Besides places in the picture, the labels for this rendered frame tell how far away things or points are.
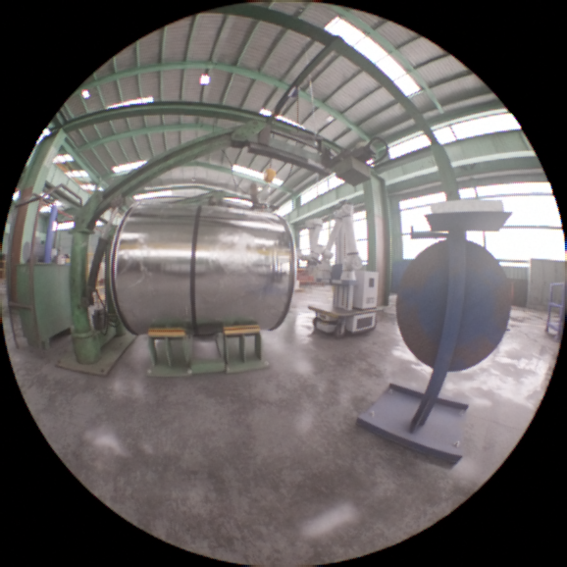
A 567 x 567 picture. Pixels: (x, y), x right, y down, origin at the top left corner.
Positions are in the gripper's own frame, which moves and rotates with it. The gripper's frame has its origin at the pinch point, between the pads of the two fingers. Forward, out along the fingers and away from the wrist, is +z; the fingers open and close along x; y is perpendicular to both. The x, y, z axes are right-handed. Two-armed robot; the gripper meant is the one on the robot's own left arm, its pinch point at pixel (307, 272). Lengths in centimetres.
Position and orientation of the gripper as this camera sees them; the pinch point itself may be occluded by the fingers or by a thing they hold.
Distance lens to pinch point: 189.8
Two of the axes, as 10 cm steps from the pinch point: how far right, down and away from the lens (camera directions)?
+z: -4.5, 8.9, 0.4
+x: 2.7, 1.7, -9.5
